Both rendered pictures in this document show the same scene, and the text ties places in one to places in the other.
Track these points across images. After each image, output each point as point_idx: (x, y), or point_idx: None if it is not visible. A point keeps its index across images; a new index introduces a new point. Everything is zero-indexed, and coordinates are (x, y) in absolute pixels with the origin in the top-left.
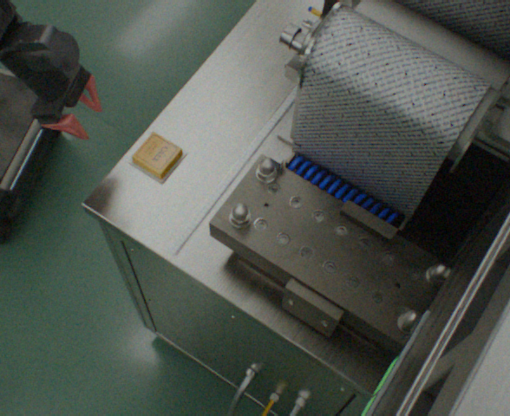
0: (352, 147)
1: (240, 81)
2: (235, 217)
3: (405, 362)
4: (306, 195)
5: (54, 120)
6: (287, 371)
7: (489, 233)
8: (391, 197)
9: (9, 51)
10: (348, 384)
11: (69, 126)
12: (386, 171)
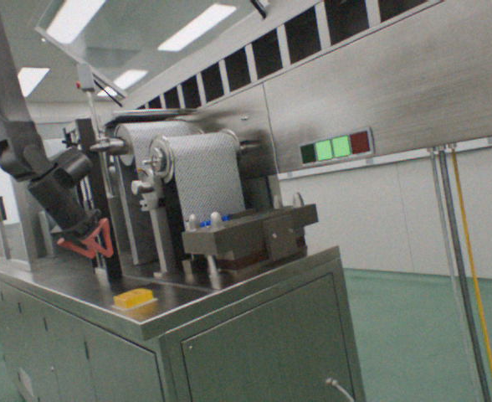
0: (207, 188)
1: (110, 289)
2: (218, 217)
3: (319, 126)
4: None
5: (97, 224)
6: (312, 340)
7: (277, 100)
8: (234, 207)
9: (48, 173)
10: (325, 259)
11: (108, 222)
12: (224, 188)
